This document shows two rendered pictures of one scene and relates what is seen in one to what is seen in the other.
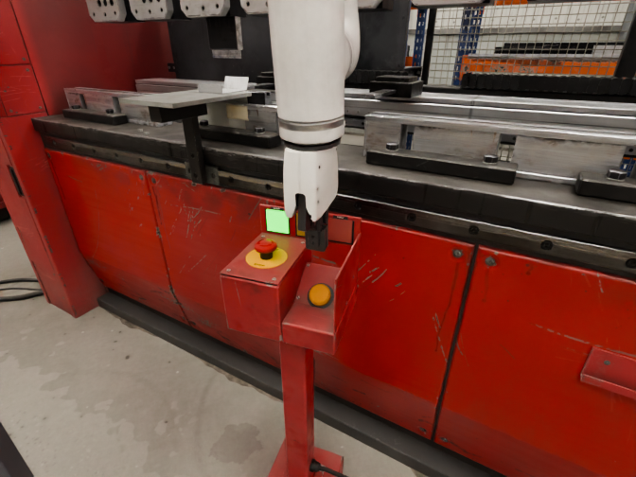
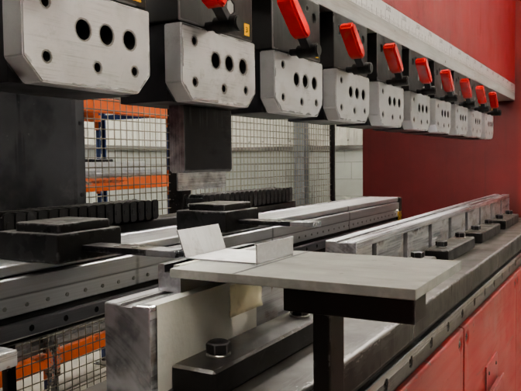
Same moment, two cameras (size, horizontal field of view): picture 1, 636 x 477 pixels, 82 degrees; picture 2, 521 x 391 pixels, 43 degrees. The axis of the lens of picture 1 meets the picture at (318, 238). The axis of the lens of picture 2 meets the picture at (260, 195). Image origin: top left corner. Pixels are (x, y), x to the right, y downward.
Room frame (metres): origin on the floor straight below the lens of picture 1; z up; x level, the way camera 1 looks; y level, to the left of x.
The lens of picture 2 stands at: (1.04, 1.03, 1.11)
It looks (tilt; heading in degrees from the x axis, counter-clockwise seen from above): 3 degrees down; 269
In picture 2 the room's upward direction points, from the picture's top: 1 degrees counter-clockwise
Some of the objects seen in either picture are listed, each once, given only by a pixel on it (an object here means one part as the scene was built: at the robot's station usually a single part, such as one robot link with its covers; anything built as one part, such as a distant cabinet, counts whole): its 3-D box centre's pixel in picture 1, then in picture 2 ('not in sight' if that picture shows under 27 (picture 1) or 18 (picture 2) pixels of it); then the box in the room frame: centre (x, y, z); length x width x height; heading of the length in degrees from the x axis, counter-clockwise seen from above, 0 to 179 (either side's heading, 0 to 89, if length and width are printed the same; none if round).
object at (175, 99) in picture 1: (189, 97); (318, 268); (0.97, 0.32, 1.00); 0.26 x 0.18 x 0.01; 150
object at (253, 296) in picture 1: (293, 273); not in sight; (0.54, 0.04, 0.75); 0.20 x 0.16 x 0.18; 71
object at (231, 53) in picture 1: (224, 38); (201, 148); (1.10, 0.25, 1.13); 0.10 x 0.02 x 0.10; 60
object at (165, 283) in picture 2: (239, 96); (218, 264); (1.08, 0.22, 0.99); 0.20 x 0.03 x 0.03; 60
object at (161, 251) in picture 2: (267, 81); (102, 240); (1.24, 0.16, 1.01); 0.26 x 0.12 x 0.05; 150
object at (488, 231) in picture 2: not in sight; (482, 232); (0.35, -0.94, 0.89); 0.30 x 0.05 x 0.03; 60
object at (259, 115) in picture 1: (248, 119); (229, 311); (1.07, 0.20, 0.92); 0.39 x 0.06 x 0.10; 60
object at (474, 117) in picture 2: not in sight; (462, 109); (0.42, -0.95, 1.26); 0.15 x 0.09 x 0.17; 60
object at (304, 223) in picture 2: (387, 88); (252, 216); (1.04, -0.18, 1.01); 0.26 x 0.12 x 0.05; 150
